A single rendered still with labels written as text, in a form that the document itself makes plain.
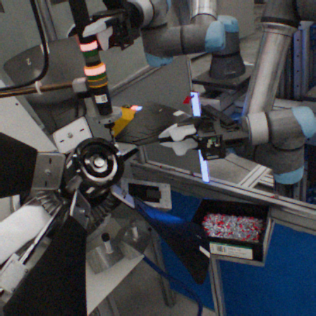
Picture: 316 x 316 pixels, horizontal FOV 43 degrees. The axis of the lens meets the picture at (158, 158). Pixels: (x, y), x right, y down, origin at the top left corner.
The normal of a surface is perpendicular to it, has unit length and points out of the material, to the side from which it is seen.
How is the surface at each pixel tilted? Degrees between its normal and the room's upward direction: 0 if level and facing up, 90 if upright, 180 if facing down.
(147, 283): 0
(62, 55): 39
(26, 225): 50
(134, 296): 0
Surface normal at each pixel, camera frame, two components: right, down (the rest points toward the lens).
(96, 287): 0.48, -0.39
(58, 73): -0.13, -0.29
